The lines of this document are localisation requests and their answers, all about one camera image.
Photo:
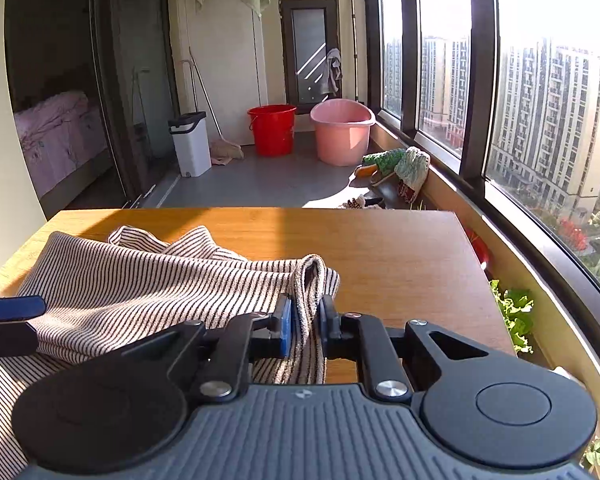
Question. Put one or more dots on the small green leaf plant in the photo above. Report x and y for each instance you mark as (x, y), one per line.
(596, 452)

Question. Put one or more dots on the thin wooden pole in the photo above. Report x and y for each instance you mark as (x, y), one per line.
(353, 35)

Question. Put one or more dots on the apartment buildings outside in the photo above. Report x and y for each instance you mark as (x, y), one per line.
(545, 120)

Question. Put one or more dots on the green knobbly cloth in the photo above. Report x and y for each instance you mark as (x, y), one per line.
(382, 160)

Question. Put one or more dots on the dark sliding door frame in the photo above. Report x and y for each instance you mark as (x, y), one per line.
(125, 85)

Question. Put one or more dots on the dark framed glass door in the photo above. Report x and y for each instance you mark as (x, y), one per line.
(310, 45)

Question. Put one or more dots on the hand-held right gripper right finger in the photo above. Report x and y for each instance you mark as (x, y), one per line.
(326, 322)

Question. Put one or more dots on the pink plastic tub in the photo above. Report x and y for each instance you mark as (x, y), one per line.
(340, 140)

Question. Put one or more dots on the red container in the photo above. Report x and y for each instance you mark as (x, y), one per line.
(480, 252)

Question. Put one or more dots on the black window frame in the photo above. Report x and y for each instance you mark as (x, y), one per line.
(480, 85)

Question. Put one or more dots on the leafy green plant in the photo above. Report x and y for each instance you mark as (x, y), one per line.
(517, 310)

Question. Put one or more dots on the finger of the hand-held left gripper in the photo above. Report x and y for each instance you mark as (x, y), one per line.
(10, 340)
(20, 306)

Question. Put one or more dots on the white bin with dark lid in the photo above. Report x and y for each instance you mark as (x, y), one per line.
(190, 147)

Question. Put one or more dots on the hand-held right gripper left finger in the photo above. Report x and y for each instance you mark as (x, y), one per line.
(285, 330)

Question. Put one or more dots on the grey striped garment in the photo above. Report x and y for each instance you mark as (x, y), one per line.
(130, 285)

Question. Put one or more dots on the pale green netted cloth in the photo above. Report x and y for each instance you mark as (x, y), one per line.
(412, 167)

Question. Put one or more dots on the red plastic bucket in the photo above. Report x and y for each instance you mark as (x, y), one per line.
(272, 132)

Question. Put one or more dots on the bed with pink cover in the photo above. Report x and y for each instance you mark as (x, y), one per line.
(60, 135)

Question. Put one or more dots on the grey hanging cloth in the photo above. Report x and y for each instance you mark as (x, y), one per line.
(333, 72)

